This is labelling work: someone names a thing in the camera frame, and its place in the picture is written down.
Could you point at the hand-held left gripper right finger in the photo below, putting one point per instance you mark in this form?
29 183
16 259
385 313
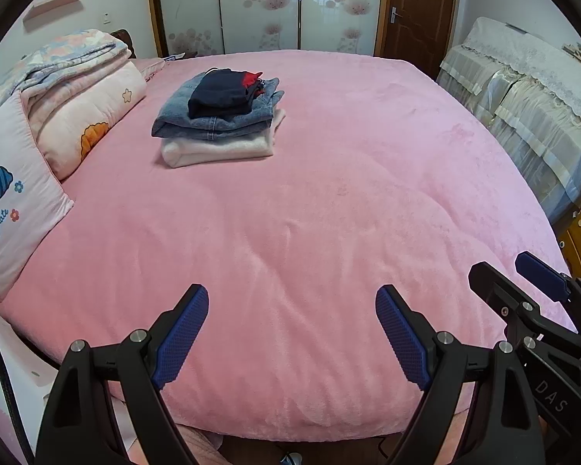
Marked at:
402 339

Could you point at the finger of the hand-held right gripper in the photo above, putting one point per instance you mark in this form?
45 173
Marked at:
494 290
542 273

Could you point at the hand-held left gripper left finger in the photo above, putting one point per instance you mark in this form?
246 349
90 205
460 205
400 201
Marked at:
184 334

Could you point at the red and navy jacket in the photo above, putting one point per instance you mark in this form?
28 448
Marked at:
218 94

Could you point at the pink bed blanket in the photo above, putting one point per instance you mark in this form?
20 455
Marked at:
295 213

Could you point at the cream lace covered furniture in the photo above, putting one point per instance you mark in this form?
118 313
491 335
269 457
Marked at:
527 106

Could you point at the folded cream garment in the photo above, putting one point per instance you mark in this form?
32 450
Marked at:
213 152

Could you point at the white printed pillow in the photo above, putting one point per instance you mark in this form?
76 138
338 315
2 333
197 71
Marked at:
14 213

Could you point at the folded blue jeans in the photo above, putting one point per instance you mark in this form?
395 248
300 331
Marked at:
208 126

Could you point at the pink quilt with orange flower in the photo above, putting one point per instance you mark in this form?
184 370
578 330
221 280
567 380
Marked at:
77 111

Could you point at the brown wooden door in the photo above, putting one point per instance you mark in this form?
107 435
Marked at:
416 14

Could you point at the dark wooden headboard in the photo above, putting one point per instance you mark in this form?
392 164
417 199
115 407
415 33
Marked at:
126 38

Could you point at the folded floral quilt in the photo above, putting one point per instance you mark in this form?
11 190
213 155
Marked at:
68 53

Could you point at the floral sliding door wardrobe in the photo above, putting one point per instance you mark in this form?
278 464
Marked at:
261 5

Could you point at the pink wall shelf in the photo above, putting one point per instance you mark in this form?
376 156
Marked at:
53 7

